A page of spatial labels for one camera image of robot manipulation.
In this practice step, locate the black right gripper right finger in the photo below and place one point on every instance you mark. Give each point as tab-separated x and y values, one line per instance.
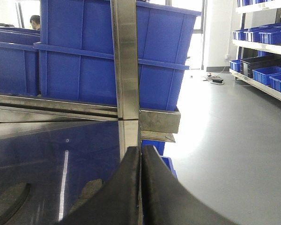
166	201

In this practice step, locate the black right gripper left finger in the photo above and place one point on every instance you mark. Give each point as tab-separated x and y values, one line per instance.
118	201

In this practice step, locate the grey brake pad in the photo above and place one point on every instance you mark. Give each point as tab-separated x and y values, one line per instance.
88	191

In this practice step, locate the right blue plastic bin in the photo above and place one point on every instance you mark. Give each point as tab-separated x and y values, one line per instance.
76	55

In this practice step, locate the blue plastic bin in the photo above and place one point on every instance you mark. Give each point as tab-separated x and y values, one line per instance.
19	61
76	55

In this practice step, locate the left blue plastic bin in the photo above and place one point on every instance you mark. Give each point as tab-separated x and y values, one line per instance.
19	61

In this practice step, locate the person in background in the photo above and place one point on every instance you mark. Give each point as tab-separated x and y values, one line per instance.
35	22

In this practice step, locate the stainless steel rack frame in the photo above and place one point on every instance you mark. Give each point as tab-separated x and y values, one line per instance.
134	123

